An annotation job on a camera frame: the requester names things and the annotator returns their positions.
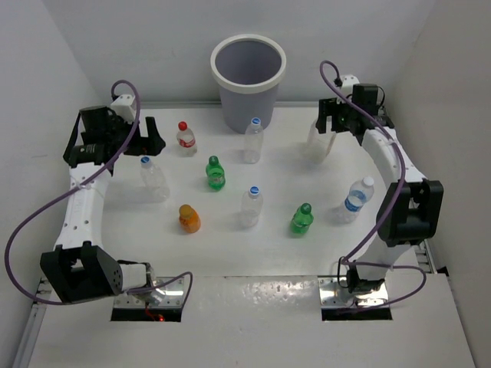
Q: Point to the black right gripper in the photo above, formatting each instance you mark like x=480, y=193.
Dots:
x=331, y=107

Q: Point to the large clear bottle white cap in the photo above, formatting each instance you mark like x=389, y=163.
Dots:
x=318, y=146

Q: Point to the green bottle centre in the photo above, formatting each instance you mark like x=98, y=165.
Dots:
x=215, y=174

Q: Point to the metal base plate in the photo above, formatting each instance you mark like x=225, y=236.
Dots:
x=170, y=296
x=333, y=296

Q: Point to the aluminium frame rail left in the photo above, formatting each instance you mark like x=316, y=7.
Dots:
x=33, y=326

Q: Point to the green bottle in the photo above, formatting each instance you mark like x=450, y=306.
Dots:
x=302, y=219
x=215, y=174

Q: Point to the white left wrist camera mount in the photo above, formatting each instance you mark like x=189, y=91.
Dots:
x=125, y=106

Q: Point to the water bottle blue label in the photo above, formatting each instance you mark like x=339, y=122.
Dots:
x=359, y=194

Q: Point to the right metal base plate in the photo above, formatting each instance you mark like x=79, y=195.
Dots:
x=333, y=296

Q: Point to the green bottle right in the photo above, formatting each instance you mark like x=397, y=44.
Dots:
x=302, y=219

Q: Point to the grey plastic waste bin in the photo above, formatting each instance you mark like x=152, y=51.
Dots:
x=248, y=69

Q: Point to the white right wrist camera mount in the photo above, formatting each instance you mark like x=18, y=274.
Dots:
x=348, y=81

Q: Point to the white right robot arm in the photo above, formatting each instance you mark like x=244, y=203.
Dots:
x=411, y=207

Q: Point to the red cap cola bottle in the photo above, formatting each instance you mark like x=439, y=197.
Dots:
x=186, y=140

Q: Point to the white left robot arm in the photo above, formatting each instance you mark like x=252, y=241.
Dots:
x=78, y=268

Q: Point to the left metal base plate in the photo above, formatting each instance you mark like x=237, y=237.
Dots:
x=170, y=296

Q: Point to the clear bottle blue cap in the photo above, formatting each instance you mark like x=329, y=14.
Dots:
x=154, y=179
x=254, y=135
x=251, y=207

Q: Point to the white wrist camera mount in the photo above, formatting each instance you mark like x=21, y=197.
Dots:
x=348, y=81
x=125, y=106

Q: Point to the orange juice bottle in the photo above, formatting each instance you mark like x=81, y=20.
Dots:
x=189, y=219

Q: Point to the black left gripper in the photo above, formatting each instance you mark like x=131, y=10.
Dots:
x=147, y=146

